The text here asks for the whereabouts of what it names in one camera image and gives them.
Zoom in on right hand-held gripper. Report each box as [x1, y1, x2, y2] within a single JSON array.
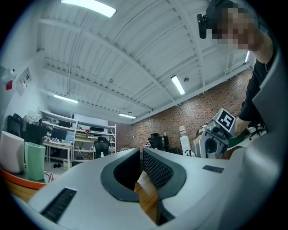
[[193, 108, 236, 159]]

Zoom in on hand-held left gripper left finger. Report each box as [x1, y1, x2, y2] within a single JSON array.
[[13, 147, 158, 230]]

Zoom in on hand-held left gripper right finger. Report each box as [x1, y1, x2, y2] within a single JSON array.
[[143, 147, 246, 226]]

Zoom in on person's right forearm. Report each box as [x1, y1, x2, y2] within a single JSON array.
[[233, 116, 251, 138]]

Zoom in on white water dispenser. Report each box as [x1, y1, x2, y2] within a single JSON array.
[[179, 125, 192, 156]]

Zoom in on person's black shirt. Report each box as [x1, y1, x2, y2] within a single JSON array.
[[238, 48, 276, 123]]

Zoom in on black office chair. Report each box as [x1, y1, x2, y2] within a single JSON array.
[[148, 133, 167, 151], [93, 137, 111, 159]]

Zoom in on white work table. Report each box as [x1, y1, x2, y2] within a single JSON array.
[[43, 141, 74, 163]]

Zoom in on white metal shelving unit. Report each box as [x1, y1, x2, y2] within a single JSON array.
[[40, 110, 117, 163]]

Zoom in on mint green plastic container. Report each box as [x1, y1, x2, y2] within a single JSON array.
[[24, 142, 46, 181]]

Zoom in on orange rimmed tray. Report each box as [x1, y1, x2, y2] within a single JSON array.
[[0, 168, 54, 190]]

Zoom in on computer monitor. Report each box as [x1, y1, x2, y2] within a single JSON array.
[[51, 127, 68, 141]]

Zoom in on white plastic container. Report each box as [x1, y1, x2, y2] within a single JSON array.
[[0, 131, 25, 175]]

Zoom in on black hanging coats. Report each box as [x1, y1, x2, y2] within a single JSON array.
[[7, 113, 47, 146]]

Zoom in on person's head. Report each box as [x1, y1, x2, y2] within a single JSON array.
[[206, 0, 274, 65]]

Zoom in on black head-worn camera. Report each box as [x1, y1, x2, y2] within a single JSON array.
[[196, 13, 209, 40]]

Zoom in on white wall poster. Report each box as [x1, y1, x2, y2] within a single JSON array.
[[15, 67, 32, 97]]

